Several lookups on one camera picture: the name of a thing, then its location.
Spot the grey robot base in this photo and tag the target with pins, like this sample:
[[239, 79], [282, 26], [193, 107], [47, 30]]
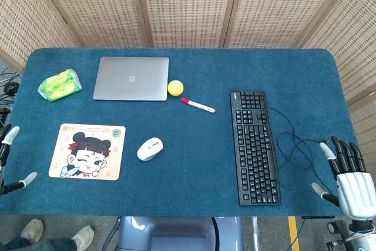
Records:
[[179, 234]]

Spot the black caster wheel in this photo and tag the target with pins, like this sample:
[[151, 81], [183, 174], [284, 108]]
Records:
[[332, 226]]

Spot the white computer mouse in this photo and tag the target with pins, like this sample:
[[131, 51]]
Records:
[[149, 148]]

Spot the yellow floor tape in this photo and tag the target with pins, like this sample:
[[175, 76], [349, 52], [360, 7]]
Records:
[[293, 233]]

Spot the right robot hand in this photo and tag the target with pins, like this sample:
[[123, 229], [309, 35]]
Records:
[[355, 192]]

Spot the green tissue pack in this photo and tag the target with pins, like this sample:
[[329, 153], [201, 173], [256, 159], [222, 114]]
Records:
[[60, 85]]

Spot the beige shoe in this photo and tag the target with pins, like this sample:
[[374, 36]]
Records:
[[32, 231], [83, 237]]

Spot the black computer keyboard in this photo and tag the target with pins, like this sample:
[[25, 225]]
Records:
[[255, 151]]

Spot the woven bamboo folding screen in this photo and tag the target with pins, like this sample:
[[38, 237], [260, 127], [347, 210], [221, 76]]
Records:
[[188, 7]]

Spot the red white marker pen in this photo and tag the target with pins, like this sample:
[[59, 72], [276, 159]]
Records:
[[198, 105]]

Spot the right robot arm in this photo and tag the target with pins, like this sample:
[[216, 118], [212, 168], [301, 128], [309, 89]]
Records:
[[362, 229]]

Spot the grey closed laptop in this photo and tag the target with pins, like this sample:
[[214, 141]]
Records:
[[130, 79]]

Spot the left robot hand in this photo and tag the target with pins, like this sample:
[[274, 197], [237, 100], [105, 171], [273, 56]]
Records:
[[13, 132]]

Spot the yellow foam ball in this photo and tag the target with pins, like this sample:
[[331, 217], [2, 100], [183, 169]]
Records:
[[175, 87]]

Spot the cartoon girl mouse pad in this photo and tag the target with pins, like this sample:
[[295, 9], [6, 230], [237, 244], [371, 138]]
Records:
[[88, 157]]

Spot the blue table cloth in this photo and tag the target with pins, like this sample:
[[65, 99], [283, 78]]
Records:
[[191, 174]]

